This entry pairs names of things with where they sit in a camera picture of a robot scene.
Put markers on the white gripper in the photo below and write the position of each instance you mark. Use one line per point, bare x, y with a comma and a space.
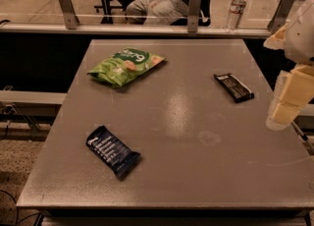
301, 39

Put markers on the black chocolate rxbar wrapper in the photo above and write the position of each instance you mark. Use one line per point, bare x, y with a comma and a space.
234, 87

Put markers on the blue blueberry rxbar wrapper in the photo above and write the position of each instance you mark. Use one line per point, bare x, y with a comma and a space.
113, 152

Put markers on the clear plastic water bottle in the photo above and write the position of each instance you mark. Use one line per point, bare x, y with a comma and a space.
235, 13

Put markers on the green chip bag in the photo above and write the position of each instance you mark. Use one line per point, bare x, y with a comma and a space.
125, 66

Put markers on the right metal panel bracket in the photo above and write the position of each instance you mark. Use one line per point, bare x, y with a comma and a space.
280, 16

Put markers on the metal panel bracket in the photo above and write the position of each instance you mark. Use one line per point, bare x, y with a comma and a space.
70, 18
193, 15
280, 16

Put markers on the middle metal panel bracket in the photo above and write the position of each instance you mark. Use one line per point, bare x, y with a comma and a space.
193, 15

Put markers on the left metal panel bracket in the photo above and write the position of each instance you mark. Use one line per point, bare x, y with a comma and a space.
70, 18

